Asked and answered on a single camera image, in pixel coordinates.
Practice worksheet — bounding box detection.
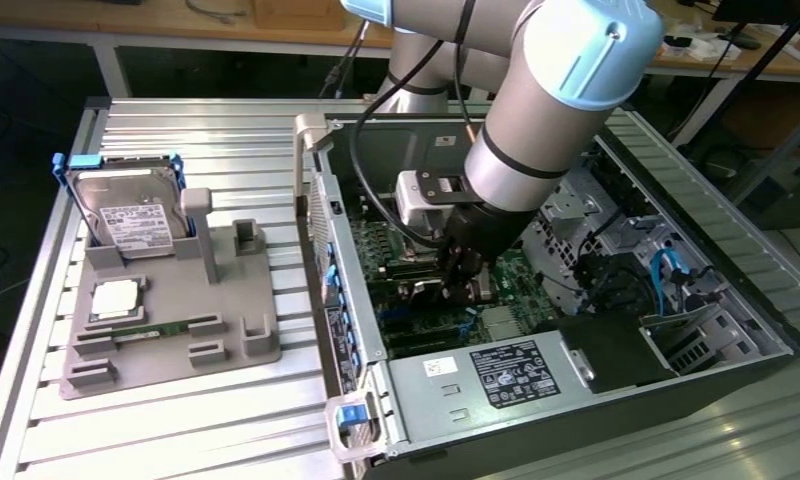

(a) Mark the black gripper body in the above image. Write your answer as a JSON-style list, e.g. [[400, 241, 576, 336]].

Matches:
[[439, 199, 539, 262]]

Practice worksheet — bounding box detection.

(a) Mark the green motherboard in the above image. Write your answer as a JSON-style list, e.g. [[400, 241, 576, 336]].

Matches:
[[346, 197, 568, 359]]

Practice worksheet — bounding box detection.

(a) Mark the perforated metal disk bay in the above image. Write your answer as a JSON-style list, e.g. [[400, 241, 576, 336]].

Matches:
[[526, 179, 639, 301]]

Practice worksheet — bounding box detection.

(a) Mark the long black expansion slot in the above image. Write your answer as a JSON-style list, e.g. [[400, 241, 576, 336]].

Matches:
[[383, 327, 466, 354]]

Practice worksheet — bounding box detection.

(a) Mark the open black PC case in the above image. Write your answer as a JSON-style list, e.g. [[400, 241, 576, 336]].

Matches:
[[292, 112, 800, 480]]

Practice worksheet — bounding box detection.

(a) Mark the grey power supply unit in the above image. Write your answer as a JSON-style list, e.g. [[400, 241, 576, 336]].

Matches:
[[383, 332, 599, 446]]

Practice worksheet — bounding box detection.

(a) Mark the black plastic air shroud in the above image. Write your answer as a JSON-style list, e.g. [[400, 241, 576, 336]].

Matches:
[[534, 314, 682, 396]]

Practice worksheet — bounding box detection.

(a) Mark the blue case release latch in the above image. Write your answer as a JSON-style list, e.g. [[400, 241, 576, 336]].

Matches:
[[336, 405, 368, 429]]

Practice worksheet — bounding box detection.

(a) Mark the grey parts rack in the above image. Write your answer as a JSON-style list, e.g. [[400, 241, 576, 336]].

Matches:
[[57, 187, 284, 401]]

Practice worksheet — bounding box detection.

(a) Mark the wooden desk with white legs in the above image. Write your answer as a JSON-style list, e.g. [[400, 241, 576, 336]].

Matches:
[[643, 0, 800, 146], [0, 0, 402, 99]]

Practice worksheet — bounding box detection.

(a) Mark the black floor box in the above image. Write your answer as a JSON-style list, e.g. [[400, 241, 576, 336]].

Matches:
[[753, 162, 800, 231]]

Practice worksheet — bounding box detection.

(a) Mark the green RAM stick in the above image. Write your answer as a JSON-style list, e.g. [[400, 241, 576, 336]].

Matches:
[[109, 322, 195, 344]]

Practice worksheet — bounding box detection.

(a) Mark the silver hard disk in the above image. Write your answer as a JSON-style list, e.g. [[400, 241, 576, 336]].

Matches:
[[65, 167, 192, 261]]

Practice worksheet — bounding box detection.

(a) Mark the silver CPU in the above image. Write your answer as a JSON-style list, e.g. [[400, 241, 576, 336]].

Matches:
[[89, 280, 143, 321]]

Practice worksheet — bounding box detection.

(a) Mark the brown cardboard box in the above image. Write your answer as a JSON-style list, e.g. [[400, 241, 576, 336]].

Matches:
[[251, 0, 346, 32]]

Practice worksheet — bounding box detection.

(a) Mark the blue disk carrier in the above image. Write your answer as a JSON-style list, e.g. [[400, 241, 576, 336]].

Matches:
[[51, 153, 195, 239]]

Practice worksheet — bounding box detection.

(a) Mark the black monitor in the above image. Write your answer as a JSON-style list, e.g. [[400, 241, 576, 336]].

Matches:
[[711, 0, 800, 51]]

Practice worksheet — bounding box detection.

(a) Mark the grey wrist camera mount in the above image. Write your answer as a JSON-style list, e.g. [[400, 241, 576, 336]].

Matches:
[[395, 168, 483, 230]]

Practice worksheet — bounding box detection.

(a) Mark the black wire bundle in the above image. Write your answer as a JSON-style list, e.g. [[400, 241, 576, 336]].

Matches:
[[570, 252, 648, 321]]

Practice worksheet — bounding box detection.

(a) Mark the black camera cable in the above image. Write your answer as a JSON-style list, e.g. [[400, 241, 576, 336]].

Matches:
[[348, 0, 482, 247]]

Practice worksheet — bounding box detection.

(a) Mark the light blue wire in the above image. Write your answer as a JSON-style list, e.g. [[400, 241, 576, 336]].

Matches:
[[648, 248, 683, 317]]

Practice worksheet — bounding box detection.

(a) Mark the black hanging robot cable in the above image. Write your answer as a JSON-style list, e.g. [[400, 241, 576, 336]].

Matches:
[[317, 19, 375, 100]]

